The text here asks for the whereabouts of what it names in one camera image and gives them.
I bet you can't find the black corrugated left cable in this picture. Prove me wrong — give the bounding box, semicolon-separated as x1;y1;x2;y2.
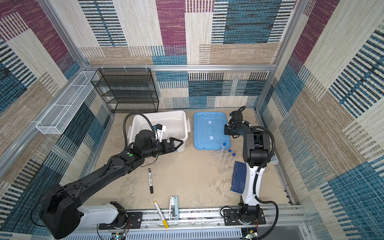
122;112;157;151

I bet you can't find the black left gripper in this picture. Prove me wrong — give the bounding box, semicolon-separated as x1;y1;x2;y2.
142;137;183;160

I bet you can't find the metal clamp bracket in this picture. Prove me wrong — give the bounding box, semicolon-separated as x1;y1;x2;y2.
169;196;180;220

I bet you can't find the black wire mesh shelf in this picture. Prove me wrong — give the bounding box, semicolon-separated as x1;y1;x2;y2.
91;68;159;114

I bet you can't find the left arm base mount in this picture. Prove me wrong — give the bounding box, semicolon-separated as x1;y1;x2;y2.
98;202;143;231

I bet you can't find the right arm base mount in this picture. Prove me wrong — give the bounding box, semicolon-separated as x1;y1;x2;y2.
220;203;266;226

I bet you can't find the white plastic storage bin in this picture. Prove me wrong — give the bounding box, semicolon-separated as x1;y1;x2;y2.
128;111;191;153

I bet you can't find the black marker pen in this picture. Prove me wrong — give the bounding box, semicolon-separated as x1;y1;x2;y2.
148;169;154;194

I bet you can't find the black corrugated cable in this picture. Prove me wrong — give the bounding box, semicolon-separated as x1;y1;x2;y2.
229;105;280;240
122;112;157;151

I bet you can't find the white wire mesh basket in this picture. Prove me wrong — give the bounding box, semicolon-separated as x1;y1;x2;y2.
36;71;95;135

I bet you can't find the blue plastic bin lid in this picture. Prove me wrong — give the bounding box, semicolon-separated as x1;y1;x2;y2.
193;112;231;151

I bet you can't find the dark blue book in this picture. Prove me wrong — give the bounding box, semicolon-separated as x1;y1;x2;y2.
231;161;247;195

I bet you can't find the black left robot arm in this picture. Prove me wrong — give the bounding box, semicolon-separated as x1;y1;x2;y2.
39;130;184;240

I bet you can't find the white yellow marker pen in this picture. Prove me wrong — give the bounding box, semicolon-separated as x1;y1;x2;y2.
154;201;169;229

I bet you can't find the black corrugated right cable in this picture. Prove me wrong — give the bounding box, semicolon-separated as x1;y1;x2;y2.
229;105;280;240

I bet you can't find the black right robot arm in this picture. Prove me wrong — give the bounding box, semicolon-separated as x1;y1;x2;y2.
224;121;275;224

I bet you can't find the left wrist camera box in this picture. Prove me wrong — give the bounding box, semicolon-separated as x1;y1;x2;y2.
153;124;166;142

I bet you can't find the colourful treehouse book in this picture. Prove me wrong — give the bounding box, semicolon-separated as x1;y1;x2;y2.
269;155;279;165

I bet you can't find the blue capped test tube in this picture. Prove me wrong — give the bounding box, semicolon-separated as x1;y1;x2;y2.
227;153;236;165
222;149;232;163
219;143;227;159

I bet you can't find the clear test tube rack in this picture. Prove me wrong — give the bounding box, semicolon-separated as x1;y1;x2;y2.
211;150;233;174

